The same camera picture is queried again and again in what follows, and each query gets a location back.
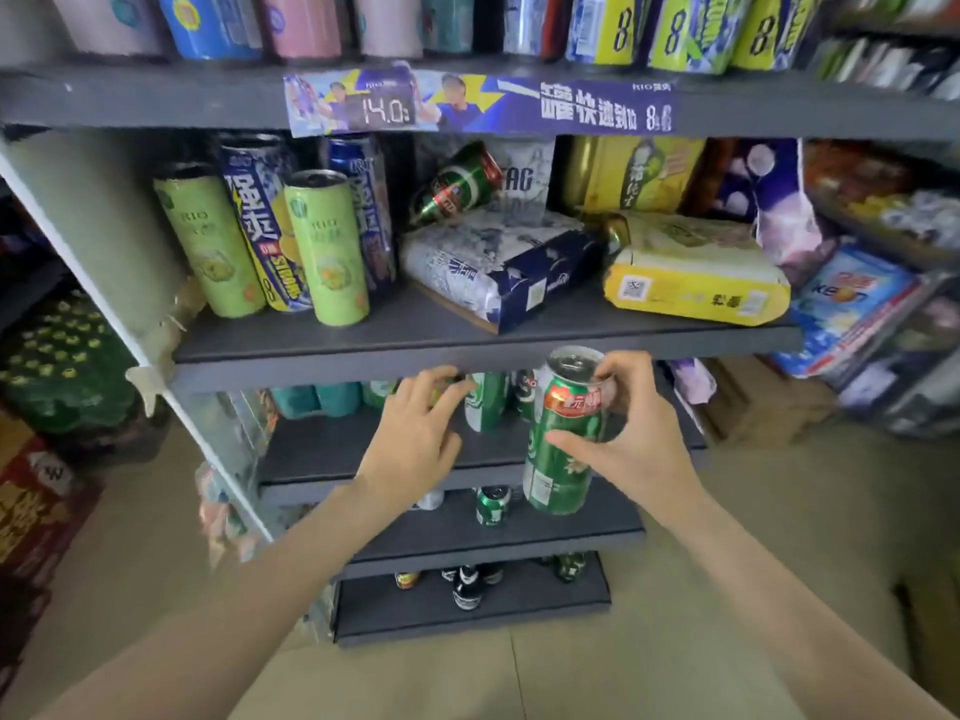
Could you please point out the white and blue can carton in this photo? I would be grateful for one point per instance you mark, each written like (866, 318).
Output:
(495, 266)

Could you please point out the blue and yellow drink can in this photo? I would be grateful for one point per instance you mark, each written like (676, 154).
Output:
(259, 217)

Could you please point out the green beer can red label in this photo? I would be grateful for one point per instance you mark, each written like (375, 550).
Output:
(457, 183)

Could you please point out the person's left thumb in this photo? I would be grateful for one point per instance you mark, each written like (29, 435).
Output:
(448, 453)

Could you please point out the person's left hand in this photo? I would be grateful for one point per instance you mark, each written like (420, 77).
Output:
(409, 449)

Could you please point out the pale pink drink can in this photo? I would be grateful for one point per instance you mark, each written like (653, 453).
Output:
(109, 22)

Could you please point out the row of packets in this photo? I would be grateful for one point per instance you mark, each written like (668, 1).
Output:
(885, 63)

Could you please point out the dark blue drink can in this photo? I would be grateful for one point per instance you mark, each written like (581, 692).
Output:
(371, 202)

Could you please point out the blue plastic wrapped pack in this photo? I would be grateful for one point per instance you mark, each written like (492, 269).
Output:
(847, 307)

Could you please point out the bright blue drink can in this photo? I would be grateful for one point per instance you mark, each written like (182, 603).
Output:
(210, 26)

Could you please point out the tall green beer can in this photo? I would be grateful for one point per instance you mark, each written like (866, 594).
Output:
(562, 457)

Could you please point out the yellow green carton box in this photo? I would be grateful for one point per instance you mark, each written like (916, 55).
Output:
(637, 172)

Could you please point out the silver blue drink can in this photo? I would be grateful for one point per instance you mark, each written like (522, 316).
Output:
(529, 22)

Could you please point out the dark bottle white label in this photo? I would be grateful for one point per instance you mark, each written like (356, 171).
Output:
(468, 588)

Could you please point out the person's right forearm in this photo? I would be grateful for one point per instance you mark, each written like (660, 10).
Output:
(787, 614)

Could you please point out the person's right hand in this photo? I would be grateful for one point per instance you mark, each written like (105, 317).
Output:
(645, 449)

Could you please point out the green white beer can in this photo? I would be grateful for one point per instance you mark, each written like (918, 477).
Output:
(487, 401)

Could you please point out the blue shelf edge banner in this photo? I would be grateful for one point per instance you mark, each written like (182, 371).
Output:
(525, 104)

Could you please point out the green bottle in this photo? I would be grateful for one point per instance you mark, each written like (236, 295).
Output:
(571, 568)

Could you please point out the light green drink can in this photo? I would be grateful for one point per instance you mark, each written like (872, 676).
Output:
(214, 247)
(330, 254)

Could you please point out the dark grey shelf unit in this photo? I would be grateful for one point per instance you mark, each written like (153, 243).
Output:
(450, 322)

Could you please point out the teal drink can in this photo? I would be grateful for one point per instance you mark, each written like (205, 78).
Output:
(448, 20)

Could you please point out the green wrapped bottle pack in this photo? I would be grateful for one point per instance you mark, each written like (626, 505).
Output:
(64, 367)

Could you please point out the person's right thumb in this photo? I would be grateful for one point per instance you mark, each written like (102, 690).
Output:
(574, 444)

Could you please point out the purple white plastic pack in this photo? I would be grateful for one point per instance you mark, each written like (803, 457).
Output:
(780, 202)

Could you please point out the red printed carton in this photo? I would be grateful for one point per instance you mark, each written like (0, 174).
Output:
(37, 502)

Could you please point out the small green can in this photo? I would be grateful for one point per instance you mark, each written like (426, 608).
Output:
(493, 506)

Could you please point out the person's left forearm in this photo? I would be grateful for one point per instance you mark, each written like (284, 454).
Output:
(247, 592)

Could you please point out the yellow can carton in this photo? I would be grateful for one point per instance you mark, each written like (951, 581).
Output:
(697, 273)

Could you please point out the brown cardboard box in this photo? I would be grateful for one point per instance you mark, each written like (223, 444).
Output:
(772, 401)

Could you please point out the white grey carton box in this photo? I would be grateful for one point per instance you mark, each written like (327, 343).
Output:
(525, 176)

